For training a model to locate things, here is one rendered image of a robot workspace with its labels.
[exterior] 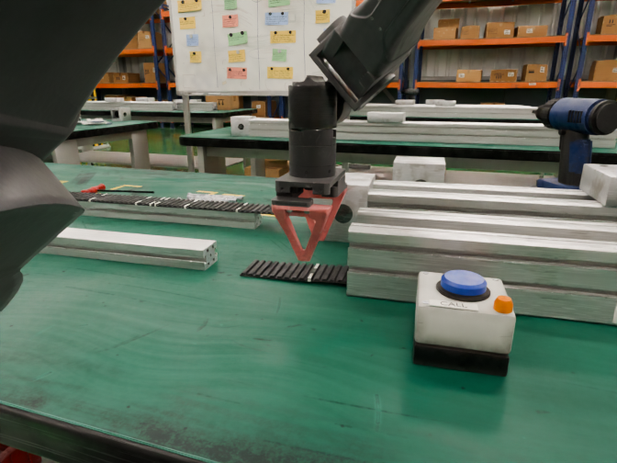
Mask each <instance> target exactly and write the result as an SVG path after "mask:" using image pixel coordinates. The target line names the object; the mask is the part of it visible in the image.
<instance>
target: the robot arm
mask: <svg viewBox="0 0 617 463"><path fill-rule="evenodd" d="M164 1H165V0H0V312H1V311H2V310H3V309H4V308H5V307H6V306H7V305H8V303H9V302H10V301H11V300H12V298H13V297H15V295H16V294H17V293H18V291H19V289H20V286H21V284H22V282H23V274H22V273H21V271H20V270H21V268H22V267H23V266H24V265H26V264H27V263H28V262H29V261H30V260H31V259H32V258H33V257H34V256H36V255H37V254H38V253H39V252H40V251H41V250H42V249H44V248H45V247H46V246H47V245H48V244H49V243H50V242H51V241H53V240H54V239H55V238H56V237H57V236H58V235H59V234H60V233H62V232H63V231H64V230H65V229H66V228H67V227H68V226H69V225H71V224H72V223H73V222H74V221H75V220H76V219H77V218H79V217H80V216H81V215H82V214H83V213H84V208H83V207H82V206H81V205H80V204H79V203H78V201H77V200H76V199H75V198H74V197H73V195H72V194H71V193H70V192H69V191H68V190H67V189H66V187H65V186H64V185H63V184H62V183H61V181H60V180H59V179H58V178H57V177H56V176H55V175H54V173H53V172H52V171H51V170H50V169H49V167H48V166H47V165H46V164H45V163H43V162H42V161H43V160H44V159H45V158H46V157H47V156H48V155H50V154H51V153H52V152H53V151H54V150H55V149H56V148H57V147H58V146H59V145H61V144H62V143H63V142H64V141H65V140H66V139H67V138H68V137H69V136H70V134H71V133H72V132H73V131H74V129H75V127H76V125H77V122H78V119H79V117H80V113H81V109H82V108H83V106H84V104H85V103H86V101H87V100H88V98H89V97H90V95H91V94H92V93H93V91H94V90H95V88H96V86H97V85H98V83H99V82H100V80H101V79H102V78H103V76H104V75H105V74H106V72H107V71H108V69H109V68H110V67H111V65H112V64H113V63H114V61H115V60H116V58H117V57H118V56H119V54H120V53H121V52H122V51H123V50H124V49H125V48H126V46H127V45H128V44H129V42H130V41H131V40H132V39H133V38H134V36H135V35H136V34H137V33H138V31H139V30H140V29H141V28H142V26H143V25H144V24H145V23H146V22H147V21H148V20H149V19H150V17H151V16H152V15H153V14H154V13H155V12H156V11H157V9H158V8H159V7H160V6H161V5H162V4H163V3H164ZM442 1H443V0H364V1H363V3H361V4H360V5H359V6H357V7H356V8H355V9H353V10H352V11H351V12H350V14H349V15H348V17H346V16H340V17H338V18H337V19H335V20H334V21H333V22H332V23H331V24H330V25H329V26H328V27H327V28H326V29H325V30H324V31H323V32H322V33H321V34H320V35H319V37H318V38H317V41H318V42H319V45H318V46H317V47H316V48H315V49H314V50H313V51H312V52H311V53H310V54H309V55H308V56H309V57H310V58H311V59H312V61H314V63H315V64H316V65H317V66H318V67H319V68H320V70H321V71H322V72H323V74H324V75H325V76H326V77H327V78H328V80H327V81H325V80H324V78H323V76H316V75H307V77H306V79H305V80H304V81H302V82H292V85H289V86H288V128H289V130H288V136H289V172H288V173H286V174H285V175H282V176H280V177H279V178H277V179H276V180H275V191H276V196H275V197H274V198H272V212H273V213H274V214H275V217H276V218H277V220H278V222H279V224H280V225H281V227H282V229H283V230H284V232H285V234H286V236H287V238H288V240H289V241H290V243H291V246H292V248H293V250H294V252H295V254H296V256H297V259H298V260H299V261H305V262H309V261H310V259H311V257H312V255H313V253H314V251H315V248H316V246H317V244H318V241H322V242H323V241H324V240H325V238H326V236H327V234H328V231H329V229H330V227H331V224H332V222H333V220H334V218H335V216H336V214H337V211H338V209H339V207H340V205H341V204H342V200H343V198H344V196H345V194H346V192H347V183H346V182H345V169H344V168H336V129H334V128H337V124H338V123H341V122H343V121H344V120H345V119H347V117H348V116H349V114H350V113H351V110H353V111H358V110H361V109H362V108H363V107H364V106H365V105H366V104H367V103H368V102H370V101H371V100H372V99H373V98H374V97H375V96H376V95H377V94H379V93H380V92H381V91H382V90H383V89H384V88H385V87H386V86H387V85H389V84H390V83H391V82H393V80H394V79H395V77H396V76H395V75H394V74H393V73H394V72H395V71H396V70H397V69H398V68H399V66H400V65H401V64H402V63H403V62H404V61H405V60H406V59H407V58H408V56H409V55H410V54H411V52H410V51H411V50H412V49H413V48H414V47H415V46H416V45H417V44H418V42H419V41H420V38H421V33H422V32H423V30H424V28H425V26H426V24H427V22H428V21H429V19H430V17H431V16H432V14H433V12H434V11H435V10H436V8H437V7H438V6H439V4H440V3H441V2H442ZM313 198H326V199H332V201H333V202H332V204H331V205H320V204H313ZM289 216H298V217H306V220H307V222H308V226H309V229H310V231H311V235H310V238H309V241H308V245H307V247H306V249H303V248H302V246H301V244H300V241H299V239H298V237H297V234H296V231H295V229H294V226H293V224H292V222H291V219H290V218H289Z"/></svg>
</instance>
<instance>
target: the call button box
mask: <svg viewBox="0 0 617 463"><path fill-rule="evenodd" d="M442 275H443V274H441V273H432V272H420V273H419V275H418V286H417V297H416V308H415V319H414V336H413V356H412V361H413V363H414V364H417V365H424V366H430V367H442V368H449V369H455V370H462V371H468V372H475V373H481V374H488V375H494V376H501V377H506V376H507V374H508V368H509V362H510V357H509V353H510V350H511V345H512V339H513V334H514V328H515V322H516V317H515V314H514V311H513V310H512V313H508V314H506V313H500V312H497V311H495V310H494V309H493V305H494V300H495V299H496V298H497V296H500V295H503V296H507V293H506V290H505V288H504V286H503V284H502V281H501V280H500V279H498V278H489V277H484V278H485V279H486V280H487V282H488V284H487V290H486V292H485V293H483V294H481V295H476V296H464V295H458V294H454V293H452V292H450V291H447V290H446V289H444V288H443V287H442V286H441V277H442Z"/></svg>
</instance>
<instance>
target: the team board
mask: <svg viewBox="0 0 617 463"><path fill-rule="evenodd" d="M168 4H169V14H170V24H171V34H172V45H173V56H174V75H175V85H176V94H177V95H178V96H182V98H183V110H184V120H185V134H191V133H192V129H191V118H190V106H189V96H288V86H289V85H292V82H302V81H304V80H305V79H306V77H307V75H316V76H323V78H324V80H325V81H327V80H328V78H327V77H326V76H325V75H324V74H323V72H322V71H321V70H320V68H319V67H318V66H317V65H316V64H315V63H314V61H312V59H311V58H310V57H309V54H310V53H311V52H312V51H313V50H314V49H315V48H316V47H317V46H318V45H319V42H318V41H317V38H318V37H319V35H320V34H321V33H322V32H323V31H324V30H325V29H326V28H327V27H328V26H329V25H330V24H331V23H332V22H333V21H334V20H335V19H337V18H338V17H340V16H346V17H348V15H349V14H350V12H351V11H352V10H353V9H355V5H356V0H168ZM186 151H187V162H188V172H193V173H194V172H195V163H194V152H193V146H186Z"/></svg>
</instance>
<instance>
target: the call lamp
mask: <svg viewBox="0 0 617 463"><path fill-rule="evenodd" d="M493 309H494V310H495V311H497V312H500V313H506V314H508V313H512V309H513V302H512V300H511V298H510V297H508V296H503V295H500V296H497V298H496V299H495V300H494V305H493Z"/></svg>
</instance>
